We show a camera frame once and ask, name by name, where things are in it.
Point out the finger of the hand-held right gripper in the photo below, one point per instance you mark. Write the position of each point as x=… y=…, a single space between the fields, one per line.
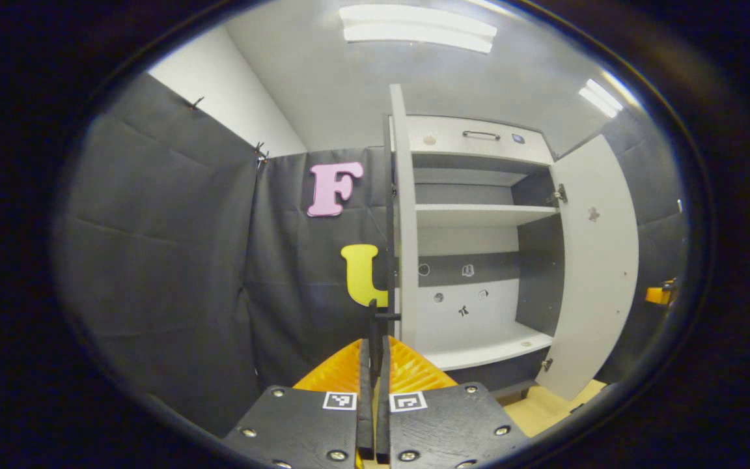
x=658 y=295

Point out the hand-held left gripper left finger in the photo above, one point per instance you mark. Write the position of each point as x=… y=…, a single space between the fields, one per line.
x=364 y=417

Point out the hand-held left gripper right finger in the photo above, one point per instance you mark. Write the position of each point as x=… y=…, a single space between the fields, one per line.
x=383 y=417

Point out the grey shoe cabinet door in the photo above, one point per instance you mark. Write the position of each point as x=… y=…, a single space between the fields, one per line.
x=406 y=228
x=599 y=273

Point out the grey double-door shoe cabinet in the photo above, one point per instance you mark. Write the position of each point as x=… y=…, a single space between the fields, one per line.
x=466 y=312

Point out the metal door hinge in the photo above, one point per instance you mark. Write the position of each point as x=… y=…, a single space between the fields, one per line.
x=547 y=365
x=558 y=194

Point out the grey cabinet shelf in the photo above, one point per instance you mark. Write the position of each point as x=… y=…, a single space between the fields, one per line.
x=479 y=215

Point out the grey cabinet drawer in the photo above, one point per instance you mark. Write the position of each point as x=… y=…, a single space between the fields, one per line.
x=453 y=148

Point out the small ceiling light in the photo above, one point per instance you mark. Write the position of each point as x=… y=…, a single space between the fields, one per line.
x=599 y=98

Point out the black backdrop cloth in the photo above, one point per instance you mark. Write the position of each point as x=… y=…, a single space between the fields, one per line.
x=173 y=260

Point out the large ceiling light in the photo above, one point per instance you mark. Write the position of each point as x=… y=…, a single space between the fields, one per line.
x=417 y=27

